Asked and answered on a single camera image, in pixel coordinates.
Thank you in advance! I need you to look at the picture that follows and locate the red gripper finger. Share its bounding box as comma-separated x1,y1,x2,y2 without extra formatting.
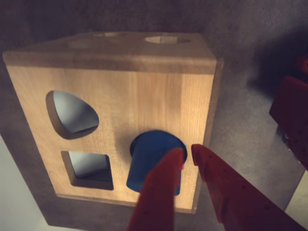
191,143,308,231
127,147,185,231

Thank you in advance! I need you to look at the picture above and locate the blue wooden cylinder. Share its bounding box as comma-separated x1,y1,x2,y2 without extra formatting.
126,130,189,196

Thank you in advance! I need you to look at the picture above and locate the wooden shape sorter box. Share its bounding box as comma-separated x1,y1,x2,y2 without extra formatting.
2,32,224,215

